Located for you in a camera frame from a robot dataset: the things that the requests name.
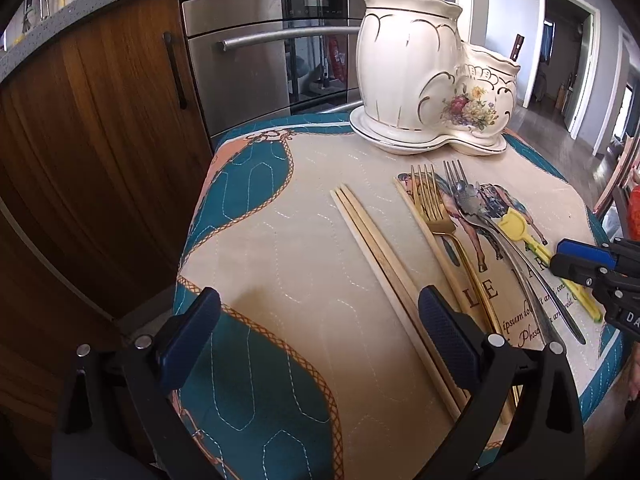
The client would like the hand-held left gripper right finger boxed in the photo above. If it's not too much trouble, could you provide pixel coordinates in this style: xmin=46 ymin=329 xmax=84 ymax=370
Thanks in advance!
xmin=417 ymin=285 xmax=586 ymax=480

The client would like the wooden chair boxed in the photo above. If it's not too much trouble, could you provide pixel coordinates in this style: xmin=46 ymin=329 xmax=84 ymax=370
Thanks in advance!
xmin=594 ymin=135 xmax=640 ymax=223

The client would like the gold fork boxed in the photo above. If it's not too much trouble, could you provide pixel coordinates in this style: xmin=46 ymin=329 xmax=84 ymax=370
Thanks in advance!
xmin=410 ymin=164 xmax=521 ymax=421

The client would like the wooden cabinet door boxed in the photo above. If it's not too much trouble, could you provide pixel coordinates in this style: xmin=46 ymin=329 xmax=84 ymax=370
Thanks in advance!
xmin=0 ymin=0 xmax=216 ymax=321

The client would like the silver fork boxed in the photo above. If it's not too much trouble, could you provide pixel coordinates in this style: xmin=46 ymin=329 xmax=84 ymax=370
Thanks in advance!
xmin=443 ymin=160 xmax=587 ymax=346

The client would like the white floral ceramic utensil holder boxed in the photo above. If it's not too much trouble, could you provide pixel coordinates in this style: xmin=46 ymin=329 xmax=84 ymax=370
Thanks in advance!
xmin=349 ymin=0 xmax=521 ymax=155

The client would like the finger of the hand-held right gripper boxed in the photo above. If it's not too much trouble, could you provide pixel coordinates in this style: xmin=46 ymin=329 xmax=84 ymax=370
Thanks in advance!
xmin=556 ymin=238 xmax=620 ymax=268
xmin=550 ymin=254 xmax=617 ymax=288

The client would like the stainless steel oven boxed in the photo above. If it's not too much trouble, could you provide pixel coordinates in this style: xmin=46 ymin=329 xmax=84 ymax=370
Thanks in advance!
xmin=181 ymin=0 xmax=457 ymax=138

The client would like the printed quilted table mat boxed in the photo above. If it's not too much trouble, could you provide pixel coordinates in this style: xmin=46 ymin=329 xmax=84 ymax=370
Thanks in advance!
xmin=170 ymin=112 xmax=626 ymax=480

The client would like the silver spoon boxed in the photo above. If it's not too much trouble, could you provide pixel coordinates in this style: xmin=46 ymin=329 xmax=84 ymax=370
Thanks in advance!
xmin=454 ymin=182 xmax=566 ymax=351

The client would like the white door frame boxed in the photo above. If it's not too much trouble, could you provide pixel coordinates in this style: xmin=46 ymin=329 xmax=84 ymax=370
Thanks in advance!
xmin=522 ymin=0 xmax=601 ymax=134

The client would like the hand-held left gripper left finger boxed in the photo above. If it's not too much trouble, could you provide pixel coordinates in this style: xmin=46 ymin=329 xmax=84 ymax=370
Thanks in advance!
xmin=50 ymin=287 xmax=223 ymax=480

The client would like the wooden chopstick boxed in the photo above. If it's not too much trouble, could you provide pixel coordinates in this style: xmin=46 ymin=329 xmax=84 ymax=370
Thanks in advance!
xmin=330 ymin=191 xmax=460 ymax=422
xmin=336 ymin=188 xmax=470 ymax=407
xmin=393 ymin=178 xmax=496 ymax=336
xmin=342 ymin=186 xmax=428 ymax=303

